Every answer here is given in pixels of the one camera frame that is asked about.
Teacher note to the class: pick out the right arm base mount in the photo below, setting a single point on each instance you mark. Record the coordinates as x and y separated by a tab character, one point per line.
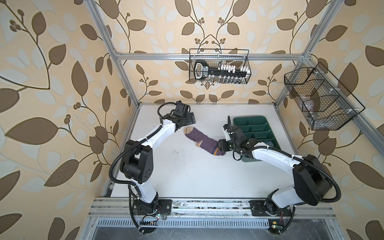
263	208

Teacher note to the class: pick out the purple sock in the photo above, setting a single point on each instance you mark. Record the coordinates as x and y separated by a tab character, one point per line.
203	141

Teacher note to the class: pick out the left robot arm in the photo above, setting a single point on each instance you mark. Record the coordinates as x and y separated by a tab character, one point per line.
134	166

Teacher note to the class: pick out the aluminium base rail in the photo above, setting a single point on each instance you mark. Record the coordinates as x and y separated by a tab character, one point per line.
211	208

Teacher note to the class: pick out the back wire basket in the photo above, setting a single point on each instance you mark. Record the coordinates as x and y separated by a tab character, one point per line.
238	58

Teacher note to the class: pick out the green compartment tray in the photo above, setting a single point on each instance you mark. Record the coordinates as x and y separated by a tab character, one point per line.
254	129

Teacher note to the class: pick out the right wire basket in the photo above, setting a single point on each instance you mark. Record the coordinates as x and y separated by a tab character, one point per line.
325	102

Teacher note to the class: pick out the black socket set tool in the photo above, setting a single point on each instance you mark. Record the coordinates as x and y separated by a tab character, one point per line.
202	70

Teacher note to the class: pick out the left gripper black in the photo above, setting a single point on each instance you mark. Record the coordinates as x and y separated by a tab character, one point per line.
191	118

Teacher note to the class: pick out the wire basket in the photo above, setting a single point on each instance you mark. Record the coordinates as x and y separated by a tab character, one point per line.
238	58
325	102

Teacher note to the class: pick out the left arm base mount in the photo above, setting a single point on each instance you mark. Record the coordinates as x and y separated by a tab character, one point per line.
162	207

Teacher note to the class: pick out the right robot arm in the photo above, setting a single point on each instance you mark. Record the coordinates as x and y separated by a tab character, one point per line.
312	184

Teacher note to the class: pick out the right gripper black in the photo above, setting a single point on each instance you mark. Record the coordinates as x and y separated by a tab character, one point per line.
222	143

